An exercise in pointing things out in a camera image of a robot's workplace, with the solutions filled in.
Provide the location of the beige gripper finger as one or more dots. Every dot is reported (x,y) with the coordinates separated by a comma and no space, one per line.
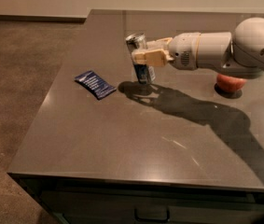
(162,43)
(154,57)

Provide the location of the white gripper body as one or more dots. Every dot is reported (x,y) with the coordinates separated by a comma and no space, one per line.
(183,50)

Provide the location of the silver blue redbull can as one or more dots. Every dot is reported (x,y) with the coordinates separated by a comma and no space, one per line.
(136,44)

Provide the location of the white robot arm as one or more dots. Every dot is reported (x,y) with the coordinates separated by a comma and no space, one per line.
(237,54)

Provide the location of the red apple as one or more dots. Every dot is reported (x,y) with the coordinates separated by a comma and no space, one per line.
(229,84)

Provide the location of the blue snack packet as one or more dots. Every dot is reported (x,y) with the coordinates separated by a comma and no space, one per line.
(95,84)

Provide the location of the dark cabinet drawer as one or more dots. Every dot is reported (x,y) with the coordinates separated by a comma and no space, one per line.
(106,208)

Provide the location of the black drawer handle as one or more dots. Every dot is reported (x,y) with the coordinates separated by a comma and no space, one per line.
(151,216)

